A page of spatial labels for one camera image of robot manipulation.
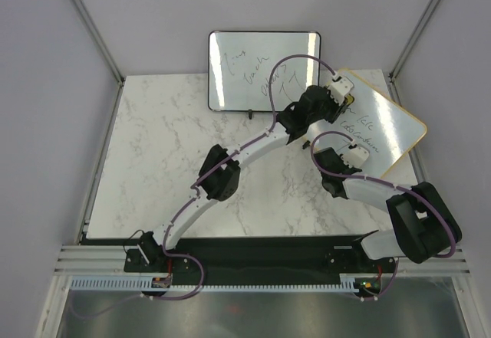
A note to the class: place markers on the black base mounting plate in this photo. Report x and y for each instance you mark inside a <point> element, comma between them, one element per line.
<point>250,261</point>

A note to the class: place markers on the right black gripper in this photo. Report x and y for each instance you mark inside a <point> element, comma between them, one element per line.
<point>345,166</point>

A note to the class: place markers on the white slotted cable duct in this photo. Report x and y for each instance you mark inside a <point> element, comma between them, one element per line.
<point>151,284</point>

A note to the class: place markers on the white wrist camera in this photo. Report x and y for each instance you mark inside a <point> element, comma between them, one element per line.
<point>339,87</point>
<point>355,156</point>

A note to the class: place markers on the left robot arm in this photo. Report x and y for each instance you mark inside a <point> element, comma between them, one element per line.
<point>220,172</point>

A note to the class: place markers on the black-framed whiteboard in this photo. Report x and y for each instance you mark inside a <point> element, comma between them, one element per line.
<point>242,72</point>

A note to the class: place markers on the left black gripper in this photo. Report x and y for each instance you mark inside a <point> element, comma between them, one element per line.
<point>341,107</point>

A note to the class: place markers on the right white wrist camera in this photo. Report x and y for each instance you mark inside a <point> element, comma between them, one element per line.
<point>355,156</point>

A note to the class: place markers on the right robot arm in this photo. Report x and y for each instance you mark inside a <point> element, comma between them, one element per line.
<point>422,225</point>

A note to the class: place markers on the yellow-framed whiteboard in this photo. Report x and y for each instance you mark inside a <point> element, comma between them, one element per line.
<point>375,122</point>

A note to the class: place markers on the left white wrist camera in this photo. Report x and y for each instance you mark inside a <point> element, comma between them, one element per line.
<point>339,87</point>

